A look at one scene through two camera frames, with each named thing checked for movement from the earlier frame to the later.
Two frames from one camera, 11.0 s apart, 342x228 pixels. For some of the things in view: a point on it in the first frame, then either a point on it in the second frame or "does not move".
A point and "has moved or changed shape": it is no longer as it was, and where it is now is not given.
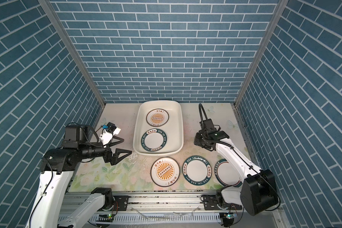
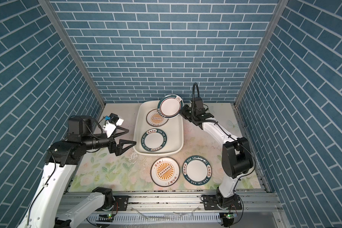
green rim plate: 197,170 does not move
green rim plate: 154,140 does not move
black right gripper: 196,139 to 183,110
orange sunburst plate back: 157,117 does not move
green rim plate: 225,175 has moved or changed shape
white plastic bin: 173,128 does not move
